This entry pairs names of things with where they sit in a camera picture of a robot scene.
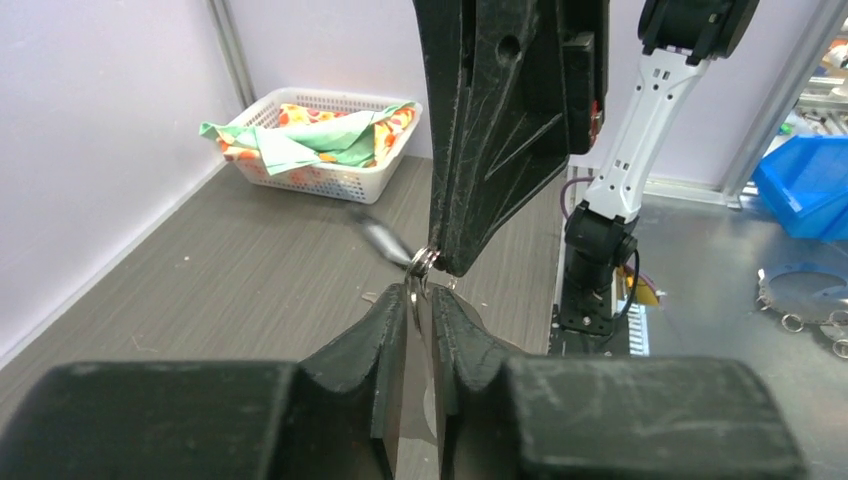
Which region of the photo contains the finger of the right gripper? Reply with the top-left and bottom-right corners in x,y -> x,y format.
440,1 -> 568,277
414,1 -> 477,251

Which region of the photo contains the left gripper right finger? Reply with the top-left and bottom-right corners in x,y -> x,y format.
430,286 -> 808,479

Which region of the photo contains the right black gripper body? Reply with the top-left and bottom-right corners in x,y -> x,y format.
558,0 -> 609,156

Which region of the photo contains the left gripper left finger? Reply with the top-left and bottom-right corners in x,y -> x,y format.
1,284 -> 407,479

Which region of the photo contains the key with black tag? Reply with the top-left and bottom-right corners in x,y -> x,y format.
349,209 -> 414,270

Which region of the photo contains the red handled metal keyring holder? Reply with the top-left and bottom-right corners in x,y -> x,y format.
404,247 -> 525,479

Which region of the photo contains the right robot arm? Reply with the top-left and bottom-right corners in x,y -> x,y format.
414,1 -> 757,337

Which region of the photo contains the orange patterned cloth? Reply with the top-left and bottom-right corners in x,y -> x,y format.
218,102 -> 419,174

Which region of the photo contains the green cloth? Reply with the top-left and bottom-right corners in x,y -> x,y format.
199,101 -> 417,177

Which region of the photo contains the white plastic basket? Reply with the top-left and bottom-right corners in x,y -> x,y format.
200,87 -> 423,204

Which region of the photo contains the blue plastic bin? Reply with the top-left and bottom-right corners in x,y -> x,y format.
752,135 -> 847,242

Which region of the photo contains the white slotted cable duct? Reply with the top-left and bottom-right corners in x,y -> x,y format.
627,304 -> 650,357

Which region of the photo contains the aluminium rail frame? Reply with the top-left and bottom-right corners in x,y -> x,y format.
646,1 -> 847,205

